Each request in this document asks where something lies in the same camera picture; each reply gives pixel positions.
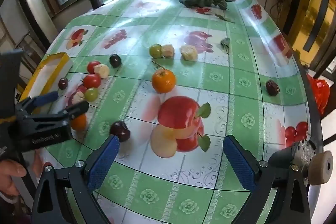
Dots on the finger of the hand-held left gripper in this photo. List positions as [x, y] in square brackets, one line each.
[78, 108]
[47, 98]

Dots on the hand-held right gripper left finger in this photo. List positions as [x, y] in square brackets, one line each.
[103, 161]

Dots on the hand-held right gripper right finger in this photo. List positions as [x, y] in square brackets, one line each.
[239, 163]

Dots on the peeled pale fruit piece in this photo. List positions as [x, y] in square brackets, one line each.
[189, 53]
[168, 51]
[78, 98]
[101, 71]

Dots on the small orange tangerine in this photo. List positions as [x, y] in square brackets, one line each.
[79, 123]

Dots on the green grape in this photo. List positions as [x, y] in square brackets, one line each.
[155, 51]
[91, 94]

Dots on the dark red cherry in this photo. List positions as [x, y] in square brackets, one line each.
[63, 83]

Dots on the yellow tray with white inside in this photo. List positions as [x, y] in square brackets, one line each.
[50, 69]

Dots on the red tomato with green calyx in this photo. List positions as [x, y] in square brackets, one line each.
[92, 81]

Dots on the dark plum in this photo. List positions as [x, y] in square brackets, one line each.
[120, 130]

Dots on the black grape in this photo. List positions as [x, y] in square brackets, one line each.
[115, 60]

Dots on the red date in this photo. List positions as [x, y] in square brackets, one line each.
[272, 87]

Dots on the large orange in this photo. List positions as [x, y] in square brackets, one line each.
[163, 81]

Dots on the person's left hand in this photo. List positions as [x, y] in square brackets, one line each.
[10, 174]

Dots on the silver refrigerator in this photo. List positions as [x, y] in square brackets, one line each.
[29, 14]

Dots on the bare fruit stalk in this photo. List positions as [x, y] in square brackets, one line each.
[158, 64]

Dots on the green fruit-print tablecloth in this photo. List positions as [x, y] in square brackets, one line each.
[210, 74]

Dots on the red plastic bag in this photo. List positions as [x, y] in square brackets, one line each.
[319, 92]

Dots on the crumpled green leaf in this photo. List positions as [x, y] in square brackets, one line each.
[225, 43]

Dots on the thin green leaf stem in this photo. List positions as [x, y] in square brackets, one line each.
[223, 17]

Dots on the yellow wooden door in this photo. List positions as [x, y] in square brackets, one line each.
[315, 16]

